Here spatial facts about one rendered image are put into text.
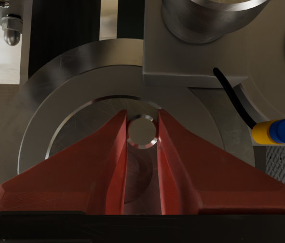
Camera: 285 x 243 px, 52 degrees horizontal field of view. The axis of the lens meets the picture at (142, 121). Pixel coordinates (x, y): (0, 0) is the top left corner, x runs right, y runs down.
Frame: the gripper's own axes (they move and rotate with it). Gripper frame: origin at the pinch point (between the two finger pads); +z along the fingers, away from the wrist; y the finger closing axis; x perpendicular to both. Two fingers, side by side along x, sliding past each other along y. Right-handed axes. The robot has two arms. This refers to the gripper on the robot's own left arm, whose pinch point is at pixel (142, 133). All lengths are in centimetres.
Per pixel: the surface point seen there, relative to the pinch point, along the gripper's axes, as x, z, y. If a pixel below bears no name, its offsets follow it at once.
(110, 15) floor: 75, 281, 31
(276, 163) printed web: 18.1, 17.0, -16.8
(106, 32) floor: 102, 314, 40
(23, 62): -0.3, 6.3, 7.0
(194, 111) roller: 1.3, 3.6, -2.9
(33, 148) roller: 3.0, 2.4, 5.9
